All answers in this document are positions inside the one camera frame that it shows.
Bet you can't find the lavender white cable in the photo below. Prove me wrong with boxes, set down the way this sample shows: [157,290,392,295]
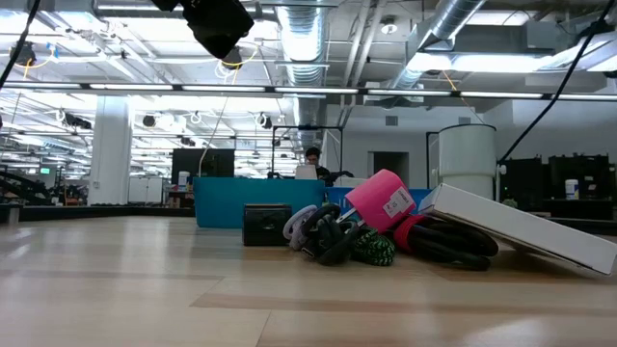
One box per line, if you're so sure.
[282,203,320,252]

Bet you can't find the white card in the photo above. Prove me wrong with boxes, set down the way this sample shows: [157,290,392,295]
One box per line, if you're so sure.
[417,182,617,278]

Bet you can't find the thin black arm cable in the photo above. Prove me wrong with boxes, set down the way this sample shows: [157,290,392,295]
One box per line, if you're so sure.
[0,0,42,92]
[497,0,617,164]

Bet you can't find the small black box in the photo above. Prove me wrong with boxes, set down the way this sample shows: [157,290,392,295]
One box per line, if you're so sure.
[241,202,294,248]

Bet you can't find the black cable with red strap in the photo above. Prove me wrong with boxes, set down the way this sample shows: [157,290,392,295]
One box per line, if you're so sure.
[391,213,500,273]

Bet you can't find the teal plastic bin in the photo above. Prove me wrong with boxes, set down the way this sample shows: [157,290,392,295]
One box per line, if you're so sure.
[193,176,327,229]

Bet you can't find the black beam with light strips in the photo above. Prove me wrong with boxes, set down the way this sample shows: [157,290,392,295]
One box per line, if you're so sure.
[0,81,617,101]

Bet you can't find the black aluminium table frame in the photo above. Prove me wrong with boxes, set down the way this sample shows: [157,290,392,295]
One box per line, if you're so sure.
[0,203,617,238]

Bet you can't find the pink tape roll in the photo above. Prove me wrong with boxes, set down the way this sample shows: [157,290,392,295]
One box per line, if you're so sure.
[344,168,417,234]

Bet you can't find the silver ventilation duct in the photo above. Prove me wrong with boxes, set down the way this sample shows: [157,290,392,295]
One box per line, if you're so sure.
[275,0,330,146]
[388,0,487,91]

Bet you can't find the blue slotted plastic basket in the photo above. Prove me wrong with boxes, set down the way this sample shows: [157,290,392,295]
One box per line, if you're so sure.
[325,186,434,218]

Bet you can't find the black ceiling-mounted device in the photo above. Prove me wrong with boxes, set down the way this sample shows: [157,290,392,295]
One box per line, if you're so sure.
[220,46,245,72]
[8,40,39,67]

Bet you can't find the white building pillar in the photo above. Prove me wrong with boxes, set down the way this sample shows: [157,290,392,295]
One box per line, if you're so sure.
[88,94,135,207]

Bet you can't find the white cylindrical container on stand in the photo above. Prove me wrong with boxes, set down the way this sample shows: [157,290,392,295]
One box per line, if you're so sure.
[436,122,508,202]

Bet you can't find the green braided cable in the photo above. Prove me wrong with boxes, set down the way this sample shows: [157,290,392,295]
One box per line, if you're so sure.
[351,226,397,268]

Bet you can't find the black cabinets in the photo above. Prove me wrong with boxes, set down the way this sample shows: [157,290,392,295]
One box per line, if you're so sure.
[498,152,617,222]

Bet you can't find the white cabinet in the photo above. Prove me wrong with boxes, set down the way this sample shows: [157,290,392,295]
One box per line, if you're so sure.
[127,176,165,204]

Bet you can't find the black monitor screen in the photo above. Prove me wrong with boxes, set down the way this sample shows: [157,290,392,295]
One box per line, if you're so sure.
[171,147,236,180]

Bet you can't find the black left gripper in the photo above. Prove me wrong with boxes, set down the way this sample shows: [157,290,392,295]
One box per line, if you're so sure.
[151,0,255,61]

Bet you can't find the person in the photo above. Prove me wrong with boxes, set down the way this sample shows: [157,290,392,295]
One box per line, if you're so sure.
[304,147,334,188]

